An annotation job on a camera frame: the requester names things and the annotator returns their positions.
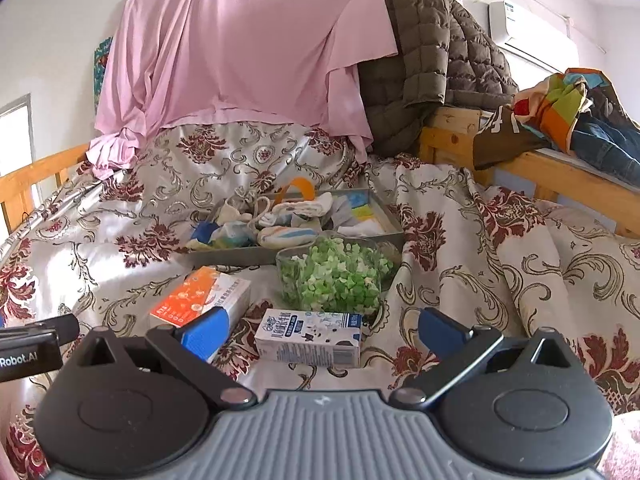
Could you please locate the wooden bunk bed frame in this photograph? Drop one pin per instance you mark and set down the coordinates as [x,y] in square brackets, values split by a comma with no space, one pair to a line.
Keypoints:
[447,138]

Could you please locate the white blue milk carton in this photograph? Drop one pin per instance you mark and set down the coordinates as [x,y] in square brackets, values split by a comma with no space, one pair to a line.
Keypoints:
[323,339]

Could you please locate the orange band roll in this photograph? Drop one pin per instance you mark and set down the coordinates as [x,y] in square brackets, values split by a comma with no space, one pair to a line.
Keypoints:
[304,187]

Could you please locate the colourful wall poster left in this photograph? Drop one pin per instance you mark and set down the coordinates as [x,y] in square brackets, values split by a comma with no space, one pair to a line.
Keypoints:
[100,56]

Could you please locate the brown quilted jacket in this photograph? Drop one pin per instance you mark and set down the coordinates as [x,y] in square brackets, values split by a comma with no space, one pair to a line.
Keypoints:
[444,58]

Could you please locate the pink hanging sheet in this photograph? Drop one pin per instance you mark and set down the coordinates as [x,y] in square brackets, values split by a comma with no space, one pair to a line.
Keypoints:
[203,62]

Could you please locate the bag of green pieces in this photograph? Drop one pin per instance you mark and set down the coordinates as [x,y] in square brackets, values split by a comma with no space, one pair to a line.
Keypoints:
[337,274]

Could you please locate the white air conditioner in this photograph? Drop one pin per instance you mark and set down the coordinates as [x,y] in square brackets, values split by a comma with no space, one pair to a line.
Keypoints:
[536,34]

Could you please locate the white window frame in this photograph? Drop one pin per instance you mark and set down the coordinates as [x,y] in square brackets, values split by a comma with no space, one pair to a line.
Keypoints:
[17,144]

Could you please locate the colourful patchwork cloth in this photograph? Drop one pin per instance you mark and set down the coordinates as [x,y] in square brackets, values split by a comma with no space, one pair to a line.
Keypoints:
[553,106]

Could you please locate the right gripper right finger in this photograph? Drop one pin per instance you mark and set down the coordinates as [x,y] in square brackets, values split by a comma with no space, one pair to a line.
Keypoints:
[441,334]

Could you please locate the wooden bed rail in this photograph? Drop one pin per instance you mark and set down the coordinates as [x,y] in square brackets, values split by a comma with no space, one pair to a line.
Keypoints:
[16,187]

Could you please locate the grey sock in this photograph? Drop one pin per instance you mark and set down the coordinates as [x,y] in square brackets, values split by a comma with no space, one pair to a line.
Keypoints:
[342,212]

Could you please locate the floral satin bed cover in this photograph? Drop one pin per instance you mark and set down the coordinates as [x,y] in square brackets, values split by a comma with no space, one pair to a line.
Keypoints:
[108,251]

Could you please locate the brown printed cloth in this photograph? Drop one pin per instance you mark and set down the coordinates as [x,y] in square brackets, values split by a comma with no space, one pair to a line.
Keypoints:
[502,139]

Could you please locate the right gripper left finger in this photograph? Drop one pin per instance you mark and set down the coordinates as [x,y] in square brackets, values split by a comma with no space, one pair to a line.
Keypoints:
[206,334]

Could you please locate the striped colourful towel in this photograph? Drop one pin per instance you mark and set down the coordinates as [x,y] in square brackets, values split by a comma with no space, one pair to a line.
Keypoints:
[264,224]

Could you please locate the grey tray with yellow picture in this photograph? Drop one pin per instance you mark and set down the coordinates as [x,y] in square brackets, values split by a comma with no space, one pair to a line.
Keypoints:
[374,222]

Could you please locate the blue jeans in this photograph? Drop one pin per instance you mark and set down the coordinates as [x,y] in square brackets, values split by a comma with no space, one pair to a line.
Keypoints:
[610,149]

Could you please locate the orange white medicine box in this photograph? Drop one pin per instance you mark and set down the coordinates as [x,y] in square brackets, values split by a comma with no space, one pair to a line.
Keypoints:
[202,290]

